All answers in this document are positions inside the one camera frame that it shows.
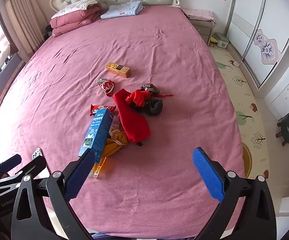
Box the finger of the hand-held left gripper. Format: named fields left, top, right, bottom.
left=0, top=156, right=47, bottom=193
left=0, top=154, right=22, bottom=181

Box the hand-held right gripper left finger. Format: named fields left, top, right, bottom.
left=11, top=149, right=95, bottom=240

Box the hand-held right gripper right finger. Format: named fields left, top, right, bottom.
left=193, top=147, right=279, bottom=240

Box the yellow plastic bin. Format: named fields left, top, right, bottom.
left=242, top=142, right=253, bottom=178

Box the blue cardboard box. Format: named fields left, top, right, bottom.
left=78, top=108, right=114, bottom=164

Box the yellow cloth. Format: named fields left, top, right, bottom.
left=101, top=127, right=129, bottom=164

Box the red fabric garment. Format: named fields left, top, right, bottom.
left=112, top=88, right=152, bottom=146

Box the grey sock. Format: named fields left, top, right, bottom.
left=144, top=97, right=164, bottom=117

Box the smartphone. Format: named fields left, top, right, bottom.
left=31, top=147, right=43, bottom=161

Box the clear orange plastic package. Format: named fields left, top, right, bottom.
left=91, top=156, right=107, bottom=180

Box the red snack packet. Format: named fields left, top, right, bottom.
left=89, top=104, right=116, bottom=117

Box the green padded stool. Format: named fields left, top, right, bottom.
left=277, top=114, right=289, bottom=147

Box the red and silver snack wrapper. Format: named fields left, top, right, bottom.
left=96, top=78, right=116, bottom=97

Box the printed play mat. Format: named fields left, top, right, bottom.
left=208, top=46, right=270, bottom=181

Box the red cloth with black cap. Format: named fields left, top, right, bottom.
left=125, top=89, right=173, bottom=108

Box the bed with pink sheet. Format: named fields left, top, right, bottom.
left=0, top=5, right=246, bottom=233

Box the dark printed sock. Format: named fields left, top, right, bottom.
left=141, top=83, right=161, bottom=96

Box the gold cardboard box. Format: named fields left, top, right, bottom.
left=105, top=62, right=132, bottom=79

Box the white cabinet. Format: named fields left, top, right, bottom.
left=263, top=60, right=289, bottom=121

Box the green and white storage box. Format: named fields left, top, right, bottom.
left=215, top=33, right=229, bottom=49

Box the grey nightstand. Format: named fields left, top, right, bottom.
left=188, top=17, right=214, bottom=47

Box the folded pink quilt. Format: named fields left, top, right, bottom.
left=50, top=4, right=102, bottom=38

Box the beige curtain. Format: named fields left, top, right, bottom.
left=2, top=0, right=48, bottom=57

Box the white sliding wardrobe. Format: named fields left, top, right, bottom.
left=226, top=0, right=289, bottom=89

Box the pink patterned cloth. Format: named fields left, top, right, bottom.
left=181, top=8, right=217, bottom=27

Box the striped pillow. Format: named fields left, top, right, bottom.
left=51, top=0, right=100, bottom=19

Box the folded light blue blanket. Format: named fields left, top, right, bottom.
left=101, top=1, right=143, bottom=19

